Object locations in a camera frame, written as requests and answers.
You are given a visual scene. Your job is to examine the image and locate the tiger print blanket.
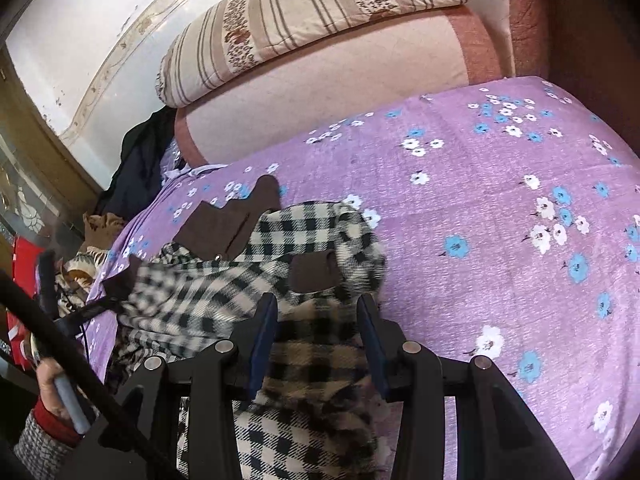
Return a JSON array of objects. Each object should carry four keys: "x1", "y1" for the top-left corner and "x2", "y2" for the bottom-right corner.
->
[{"x1": 54, "y1": 247, "x2": 108, "y2": 318}]

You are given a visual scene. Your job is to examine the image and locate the black cream checkered coat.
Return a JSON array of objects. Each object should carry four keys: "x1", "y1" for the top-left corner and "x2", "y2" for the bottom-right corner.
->
[{"x1": 103, "y1": 202, "x2": 386, "y2": 479}]

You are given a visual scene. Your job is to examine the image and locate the striped floral pillow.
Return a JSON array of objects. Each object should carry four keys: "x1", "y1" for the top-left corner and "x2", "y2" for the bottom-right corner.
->
[{"x1": 156, "y1": 0, "x2": 470, "y2": 108}]

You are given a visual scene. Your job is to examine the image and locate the purple floral bed sheet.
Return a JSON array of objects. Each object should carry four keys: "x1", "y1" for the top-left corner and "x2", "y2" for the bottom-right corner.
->
[{"x1": 102, "y1": 77, "x2": 639, "y2": 479}]

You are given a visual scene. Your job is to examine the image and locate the pink brown headboard cushion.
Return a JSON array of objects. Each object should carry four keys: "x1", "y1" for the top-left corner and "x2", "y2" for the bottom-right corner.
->
[{"x1": 464, "y1": 0, "x2": 557, "y2": 82}]

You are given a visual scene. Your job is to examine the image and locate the black cable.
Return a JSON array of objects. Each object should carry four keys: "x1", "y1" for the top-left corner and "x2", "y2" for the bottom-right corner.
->
[{"x1": 0, "y1": 268, "x2": 126, "y2": 426}]

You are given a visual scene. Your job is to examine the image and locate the wooden door frame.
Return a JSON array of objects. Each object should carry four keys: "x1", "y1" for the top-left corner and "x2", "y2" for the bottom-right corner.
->
[{"x1": 1, "y1": 44, "x2": 102, "y2": 226}]

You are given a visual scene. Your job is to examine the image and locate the red object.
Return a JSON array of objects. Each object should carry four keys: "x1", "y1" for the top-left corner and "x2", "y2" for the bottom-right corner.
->
[{"x1": 6, "y1": 236, "x2": 43, "y2": 370}]

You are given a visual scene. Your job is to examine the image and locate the person left hand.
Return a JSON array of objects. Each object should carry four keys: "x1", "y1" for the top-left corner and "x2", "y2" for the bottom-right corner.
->
[{"x1": 36, "y1": 358, "x2": 74, "y2": 429}]

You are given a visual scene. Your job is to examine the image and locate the black clothes pile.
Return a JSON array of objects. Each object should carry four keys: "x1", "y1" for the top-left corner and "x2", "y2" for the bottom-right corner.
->
[{"x1": 92, "y1": 106, "x2": 177, "y2": 221}]

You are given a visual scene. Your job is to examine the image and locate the brown garment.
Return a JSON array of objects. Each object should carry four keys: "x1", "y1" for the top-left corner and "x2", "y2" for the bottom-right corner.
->
[{"x1": 80, "y1": 212, "x2": 126, "y2": 252}]

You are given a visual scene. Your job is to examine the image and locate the clear plastic bag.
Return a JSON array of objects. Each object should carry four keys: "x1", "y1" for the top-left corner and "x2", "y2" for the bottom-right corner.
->
[{"x1": 160, "y1": 139, "x2": 191, "y2": 186}]

